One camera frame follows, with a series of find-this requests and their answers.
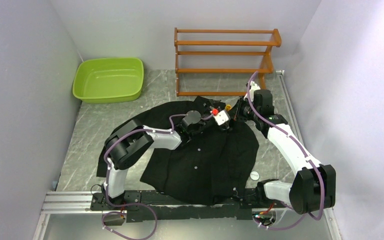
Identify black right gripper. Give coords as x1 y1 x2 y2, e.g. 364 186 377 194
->
227 95 260 123

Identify orange round brooch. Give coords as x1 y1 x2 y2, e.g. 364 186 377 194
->
224 104 232 112

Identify black button shirt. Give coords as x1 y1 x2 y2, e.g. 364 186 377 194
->
95 96 261 206

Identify white round brooch back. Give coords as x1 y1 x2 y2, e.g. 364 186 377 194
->
249 171 260 181

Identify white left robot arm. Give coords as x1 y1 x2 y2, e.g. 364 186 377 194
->
101 110 230 210

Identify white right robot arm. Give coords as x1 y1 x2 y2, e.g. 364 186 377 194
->
234 89 337 220

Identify orange wooden shoe rack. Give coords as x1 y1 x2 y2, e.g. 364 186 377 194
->
173 27 282 97

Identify green plastic basin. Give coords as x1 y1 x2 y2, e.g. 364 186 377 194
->
72 57 144 104

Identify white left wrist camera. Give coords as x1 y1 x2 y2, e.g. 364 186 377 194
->
211 108 231 127

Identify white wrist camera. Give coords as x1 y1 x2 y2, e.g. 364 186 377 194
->
245 80 261 102
211 108 231 127

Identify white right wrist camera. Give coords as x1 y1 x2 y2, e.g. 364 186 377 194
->
245 80 261 102

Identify aluminium table edge rail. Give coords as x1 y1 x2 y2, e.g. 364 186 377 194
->
275 70 342 240

